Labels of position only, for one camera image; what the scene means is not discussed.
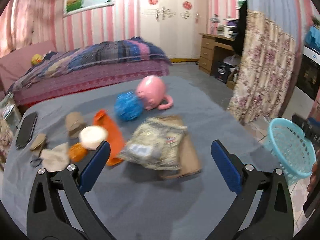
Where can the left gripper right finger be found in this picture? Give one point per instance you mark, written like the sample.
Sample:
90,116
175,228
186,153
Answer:
262,208

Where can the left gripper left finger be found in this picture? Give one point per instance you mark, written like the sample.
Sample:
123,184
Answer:
46,216

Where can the brown cardboard tube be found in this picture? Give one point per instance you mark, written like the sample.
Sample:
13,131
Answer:
74,123

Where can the shiny snack wrapper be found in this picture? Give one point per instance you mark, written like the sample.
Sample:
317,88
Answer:
156,143

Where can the blue plastic bag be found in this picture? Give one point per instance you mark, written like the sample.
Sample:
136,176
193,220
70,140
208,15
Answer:
128,106

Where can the person's right hand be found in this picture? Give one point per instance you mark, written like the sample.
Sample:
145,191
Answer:
313,177

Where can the light blue plastic basket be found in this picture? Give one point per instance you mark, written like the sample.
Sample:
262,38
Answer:
296,154

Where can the crumpled beige tissue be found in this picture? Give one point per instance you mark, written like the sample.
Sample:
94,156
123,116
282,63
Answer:
57,159

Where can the orange round fruit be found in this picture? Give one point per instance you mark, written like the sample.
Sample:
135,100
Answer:
77,152

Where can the floral curtain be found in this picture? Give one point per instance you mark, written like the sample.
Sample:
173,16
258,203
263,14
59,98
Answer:
268,57

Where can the black smartphone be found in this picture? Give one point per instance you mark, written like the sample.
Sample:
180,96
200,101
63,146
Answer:
26,130

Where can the blue cloth bundle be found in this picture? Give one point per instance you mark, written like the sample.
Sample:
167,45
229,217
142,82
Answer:
312,38

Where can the white round ball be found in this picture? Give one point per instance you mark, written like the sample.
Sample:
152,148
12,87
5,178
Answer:
91,137

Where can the brown phone case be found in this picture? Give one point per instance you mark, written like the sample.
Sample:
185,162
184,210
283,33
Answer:
188,158

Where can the black box under desk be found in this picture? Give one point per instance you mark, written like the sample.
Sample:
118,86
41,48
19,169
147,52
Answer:
223,71

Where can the white printer on desk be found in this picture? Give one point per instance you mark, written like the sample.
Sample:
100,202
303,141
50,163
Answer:
225,30

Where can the wooden drawer desk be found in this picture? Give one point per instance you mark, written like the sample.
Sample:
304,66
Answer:
214,49

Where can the bed with plaid quilt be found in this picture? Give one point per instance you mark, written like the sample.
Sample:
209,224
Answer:
62,73

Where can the yellow plush toy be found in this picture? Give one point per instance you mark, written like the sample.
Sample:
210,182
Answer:
36,59

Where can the pink ceramic mug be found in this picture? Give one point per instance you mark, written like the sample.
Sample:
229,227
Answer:
153,93

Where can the white wardrobe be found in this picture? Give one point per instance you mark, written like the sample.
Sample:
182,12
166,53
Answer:
175,26

